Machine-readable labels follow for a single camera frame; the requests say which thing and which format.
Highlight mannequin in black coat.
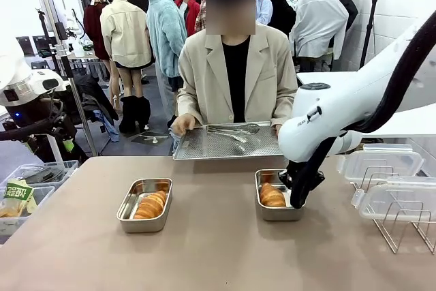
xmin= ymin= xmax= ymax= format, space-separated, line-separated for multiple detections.
xmin=260 ymin=0 xmax=297 ymax=38

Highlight black jacket on chair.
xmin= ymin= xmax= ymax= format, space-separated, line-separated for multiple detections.
xmin=73 ymin=74 xmax=120 ymax=125

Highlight blue cloth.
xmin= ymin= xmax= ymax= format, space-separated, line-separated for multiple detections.
xmin=91 ymin=109 xmax=120 ymax=142

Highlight clear plastic storage bin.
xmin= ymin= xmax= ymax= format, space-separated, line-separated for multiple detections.
xmin=0 ymin=185 xmax=57 ymax=246
xmin=0 ymin=160 xmax=80 ymax=188

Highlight person's right forearm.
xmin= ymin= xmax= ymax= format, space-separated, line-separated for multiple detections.
xmin=176 ymin=89 xmax=205 ymax=120

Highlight black tripod with device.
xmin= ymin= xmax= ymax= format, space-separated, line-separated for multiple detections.
xmin=35 ymin=7 xmax=74 ymax=77

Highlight perforated steel tray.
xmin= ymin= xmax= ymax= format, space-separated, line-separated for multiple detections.
xmin=172 ymin=121 xmax=289 ymax=161

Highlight green snack bag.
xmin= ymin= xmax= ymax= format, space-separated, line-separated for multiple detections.
xmin=3 ymin=178 xmax=35 ymax=203

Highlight mannequin in cream jacket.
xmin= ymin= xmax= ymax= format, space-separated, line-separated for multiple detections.
xmin=99 ymin=0 xmax=153 ymax=108

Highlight clear plastic container lid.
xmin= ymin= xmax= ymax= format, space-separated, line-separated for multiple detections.
xmin=350 ymin=175 xmax=436 ymax=223

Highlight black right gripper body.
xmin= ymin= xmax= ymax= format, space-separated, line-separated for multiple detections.
xmin=288 ymin=161 xmax=325 ymax=188

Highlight steel tongs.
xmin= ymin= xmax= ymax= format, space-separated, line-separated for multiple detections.
xmin=207 ymin=130 xmax=249 ymax=154
xmin=206 ymin=123 xmax=262 ymax=135

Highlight black boot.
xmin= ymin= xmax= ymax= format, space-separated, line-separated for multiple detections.
xmin=119 ymin=95 xmax=137 ymax=134
xmin=134 ymin=95 xmax=151 ymax=128

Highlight person in beige blazer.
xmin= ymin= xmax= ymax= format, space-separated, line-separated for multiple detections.
xmin=176 ymin=0 xmax=299 ymax=132

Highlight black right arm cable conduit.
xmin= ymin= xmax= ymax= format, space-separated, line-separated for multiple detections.
xmin=289 ymin=7 xmax=436 ymax=210

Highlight person's right hand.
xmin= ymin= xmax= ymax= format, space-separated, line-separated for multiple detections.
xmin=171 ymin=113 xmax=198 ymax=135

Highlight mannequin in black jacket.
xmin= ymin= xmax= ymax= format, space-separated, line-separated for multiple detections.
xmin=326 ymin=0 xmax=359 ymax=48

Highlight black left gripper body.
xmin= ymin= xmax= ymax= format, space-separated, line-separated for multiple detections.
xmin=32 ymin=113 xmax=78 ymax=142

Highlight snack bag with chips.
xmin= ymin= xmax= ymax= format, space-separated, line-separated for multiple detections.
xmin=0 ymin=198 xmax=27 ymax=219

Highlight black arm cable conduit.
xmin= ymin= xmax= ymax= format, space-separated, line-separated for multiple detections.
xmin=0 ymin=98 xmax=65 ymax=142
xmin=289 ymin=7 xmax=436 ymax=210

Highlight mannequin in red jacket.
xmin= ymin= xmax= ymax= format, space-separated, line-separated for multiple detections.
xmin=173 ymin=0 xmax=202 ymax=38

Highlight steel rectangular container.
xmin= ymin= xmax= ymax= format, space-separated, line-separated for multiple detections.
xmin=254 ymin=168 xmax=305 ymax=222
xmin=116 ymin=177 xmax=174 ymax=234

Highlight lidded container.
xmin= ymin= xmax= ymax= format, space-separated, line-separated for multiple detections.
xmin=336 ymin=143 xmax=426 ymax=187

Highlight mannequin in blue fleece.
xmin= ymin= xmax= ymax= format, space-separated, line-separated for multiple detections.
xmin=145 ymin=0 xmax=189 ymax=128

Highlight metal wire rack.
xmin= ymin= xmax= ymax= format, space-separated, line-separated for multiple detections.
xmin=350 ymin=166 xmax=436 ymax=255

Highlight mannequin in dark red top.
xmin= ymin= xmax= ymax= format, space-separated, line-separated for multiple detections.
xmin=83 ymin=0 xmax=112 ymax=62

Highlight golden croissant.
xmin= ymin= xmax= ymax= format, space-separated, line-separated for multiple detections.
xmin=133 ymin=190 xmax=168 ymax=220
xmin=259 ymin=182 xmax=287 ymax=208

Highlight aluminium frame pole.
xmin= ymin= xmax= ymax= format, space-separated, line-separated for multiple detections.
xmin=33 ymin=0 xmax=99 ymax=157

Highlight person's left forearm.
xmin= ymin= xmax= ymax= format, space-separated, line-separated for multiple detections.
xmin=272 ymin=91 xmax=298 ymax=127

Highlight mannequin in white shirt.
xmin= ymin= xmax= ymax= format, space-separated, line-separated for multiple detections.
xmin=289 ymin=0 xmax=350 ymax=67

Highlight white mannequin stand base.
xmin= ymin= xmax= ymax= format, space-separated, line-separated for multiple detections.
xmin=131 ymin=132 xmax=170 ymax=145

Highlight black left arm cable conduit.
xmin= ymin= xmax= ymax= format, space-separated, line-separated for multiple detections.
xmin=0 ymin=98 xmax=65 ymax=142

